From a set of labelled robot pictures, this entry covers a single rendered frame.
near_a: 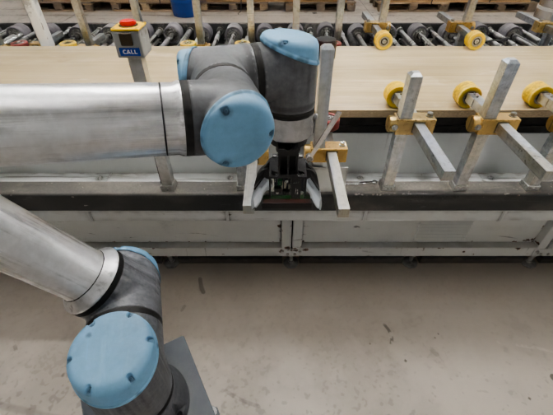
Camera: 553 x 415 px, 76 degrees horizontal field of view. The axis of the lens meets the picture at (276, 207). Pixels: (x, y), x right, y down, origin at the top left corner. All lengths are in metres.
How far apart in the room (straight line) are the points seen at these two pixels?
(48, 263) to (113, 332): 0.17
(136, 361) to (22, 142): 0.41
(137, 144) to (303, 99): 0.28
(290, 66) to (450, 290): 1.61
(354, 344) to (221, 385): 0.58
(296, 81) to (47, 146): 0.34
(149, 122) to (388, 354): 1.47
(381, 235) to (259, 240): 0.60
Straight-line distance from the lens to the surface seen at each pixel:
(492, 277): 2.15
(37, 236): 0.74
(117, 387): 0.70
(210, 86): 0.43
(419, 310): 1.86
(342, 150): 1.14
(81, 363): 0.73
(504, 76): 1.20
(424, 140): 1.07
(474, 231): 1.97
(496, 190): 1.44
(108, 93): 0.43
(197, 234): 1.77
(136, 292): 0.81
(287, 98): 0.58
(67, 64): 1.95
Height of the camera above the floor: 1.46
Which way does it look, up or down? 41 degrees down
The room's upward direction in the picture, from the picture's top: straight up
